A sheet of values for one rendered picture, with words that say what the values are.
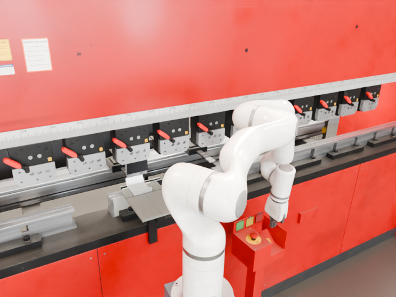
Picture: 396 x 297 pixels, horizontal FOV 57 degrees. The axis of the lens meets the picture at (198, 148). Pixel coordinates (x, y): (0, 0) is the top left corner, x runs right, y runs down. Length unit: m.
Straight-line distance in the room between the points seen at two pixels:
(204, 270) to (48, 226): 0.84
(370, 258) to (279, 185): 1.67
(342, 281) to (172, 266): 1.38
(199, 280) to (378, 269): 2.15
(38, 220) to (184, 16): 1.02
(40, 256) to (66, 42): 0.82
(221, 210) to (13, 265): 0.96
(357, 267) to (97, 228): 2.00
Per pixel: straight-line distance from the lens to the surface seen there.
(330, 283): 2.81
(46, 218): 1.65
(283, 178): 1.56
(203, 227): 0.99
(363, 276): 2.96
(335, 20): 2.14
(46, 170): 1.55
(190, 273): 1.06
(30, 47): 1.39
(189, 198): 0.91
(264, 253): 1.75
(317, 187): 2.31
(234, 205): 0.88
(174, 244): 1.82
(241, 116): 1.21
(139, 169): 1.68
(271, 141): 1.13
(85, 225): 1.71
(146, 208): 1.55
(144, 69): 1.51
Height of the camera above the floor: 1.86
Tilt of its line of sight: 24 degrees down
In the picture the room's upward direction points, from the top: 1 degrees clockwise
